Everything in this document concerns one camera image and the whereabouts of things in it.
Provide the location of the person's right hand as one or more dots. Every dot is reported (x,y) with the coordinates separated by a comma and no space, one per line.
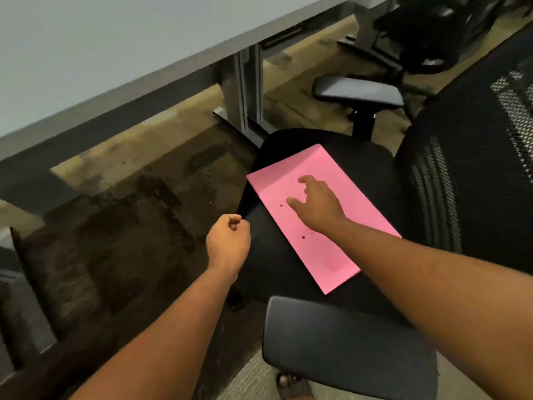
(320,206)

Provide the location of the person's left hand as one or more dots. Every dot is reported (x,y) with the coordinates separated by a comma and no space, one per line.
(227,245)

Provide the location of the person's right thumb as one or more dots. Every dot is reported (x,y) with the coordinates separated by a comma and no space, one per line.
(295,204)

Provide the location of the person's left thumb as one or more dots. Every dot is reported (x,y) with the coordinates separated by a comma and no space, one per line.
(234,221)

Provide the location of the person's left forearm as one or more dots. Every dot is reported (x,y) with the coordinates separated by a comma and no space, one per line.
(166,349)

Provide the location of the person's right forearm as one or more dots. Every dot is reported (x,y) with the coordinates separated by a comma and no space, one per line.
(437,295)

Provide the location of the pink paper sheet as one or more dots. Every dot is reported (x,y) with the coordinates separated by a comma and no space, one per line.
(333,254)

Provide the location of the grey metal desk leg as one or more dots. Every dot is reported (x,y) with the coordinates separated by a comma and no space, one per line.
(243,91)
(368,29)

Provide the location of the dark grey chair armrest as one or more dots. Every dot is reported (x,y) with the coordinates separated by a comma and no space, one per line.
(345,349)
(358,90)

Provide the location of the black mesh office chair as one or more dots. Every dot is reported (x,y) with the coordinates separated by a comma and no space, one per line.
(458,141)

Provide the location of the person's sandalled foot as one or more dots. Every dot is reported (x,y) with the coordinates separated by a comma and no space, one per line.
(293,387)

